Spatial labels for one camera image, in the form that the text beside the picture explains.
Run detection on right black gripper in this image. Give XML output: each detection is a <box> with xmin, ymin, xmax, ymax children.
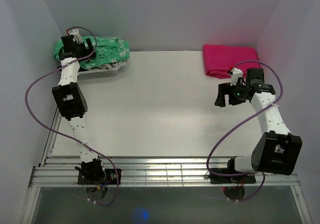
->
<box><xmin>214</xmin><ymin>81</ymin><xmax>248</xmax><ymax>107</ymax></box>

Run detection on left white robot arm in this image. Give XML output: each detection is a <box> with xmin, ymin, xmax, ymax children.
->
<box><xmin>52</xmin><ymin>29</ymin><xmax>106</xmax><ymax>184</ymax></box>

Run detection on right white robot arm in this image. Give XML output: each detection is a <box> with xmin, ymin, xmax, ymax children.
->
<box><xmin>214</xmin><ymin>68</ymin><xmax>303</xmax><ymax>182</ymax></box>

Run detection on folded pink trousers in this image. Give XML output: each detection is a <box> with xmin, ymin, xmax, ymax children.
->
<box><xmin>202</xmin><ymin>44</ymin><xmax>260</xmax><ymax>79</ymax></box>

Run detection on white plastic basket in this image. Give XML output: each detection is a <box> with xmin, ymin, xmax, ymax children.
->
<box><xmin>77</xmin><ymin>67</ymin><xmax>121</xmax><ymax>80</ymax></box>

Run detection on black and white printed garment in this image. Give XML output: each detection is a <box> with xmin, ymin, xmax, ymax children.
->
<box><xmin>98</xmin><ymin>61</ymin><xmax>127</xmax><ymax>70</ymax></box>

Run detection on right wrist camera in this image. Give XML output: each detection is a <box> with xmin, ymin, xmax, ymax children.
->
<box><xmin>227</xmin><ymin>68</ymin><xmax>243</xmax><ymax>86</ymax></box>

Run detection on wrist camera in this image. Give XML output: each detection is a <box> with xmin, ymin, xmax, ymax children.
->
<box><xmin>67</xmin><ymin>29</ymin><xmax>83</xmax><ymax>44</ymax></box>
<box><xmin>227</xmin><ymin>68</ymin><xmax>243</xmax><ymax>86</ymax></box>

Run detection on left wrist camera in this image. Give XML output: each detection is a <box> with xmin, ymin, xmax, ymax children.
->
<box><xmin>67</xmin><ymin>29</ymin><xmax>83</xmax><ymax>44</ymax></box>

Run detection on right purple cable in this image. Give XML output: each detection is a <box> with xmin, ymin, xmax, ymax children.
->
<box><xmin>201</xmin><ymin>60</ymin><xmax>284</xmax><ymax>202</ymax></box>

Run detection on purple cable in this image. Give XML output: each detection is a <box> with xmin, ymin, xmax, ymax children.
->
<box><xmin>201</xmin><ymin>60</ymin><xmax>284</xmax><ymax>202</ymax></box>
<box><xmin>25</xmin><ymin>26</ymin><xmax>121</xmax><ymax>207</ymax></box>

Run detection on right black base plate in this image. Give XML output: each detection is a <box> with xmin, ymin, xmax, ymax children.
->
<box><xmin>209</xmin><ymin>168</ymin><xmax>256</xmax><ymax>184</ymax></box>

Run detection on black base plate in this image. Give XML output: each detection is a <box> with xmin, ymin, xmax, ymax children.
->
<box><xmin>209</xmin><ymin>168</ymin><xmax>256</xmax><ymax>184</ymax></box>
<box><xmin>77</xmin><ymin>169</ymin><xmax>117</xmax><ymax>185</ymax></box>

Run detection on aluminium frame rails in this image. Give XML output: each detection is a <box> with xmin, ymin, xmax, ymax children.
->
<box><xmin>27</xmin><ymin>106</ymin><xmax>301</xmax><ymax>188</ymax></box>

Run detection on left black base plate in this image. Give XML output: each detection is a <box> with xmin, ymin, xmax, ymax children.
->
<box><xmin>77</xmin><ymin>169</ymin><xmax>117</xmax><ymax>185</ymax></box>

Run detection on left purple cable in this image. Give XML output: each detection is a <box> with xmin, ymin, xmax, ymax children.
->
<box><xmin>25</xmin><ymin>26</ymin><xmax>121</xmax><ymax>207</ymax></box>

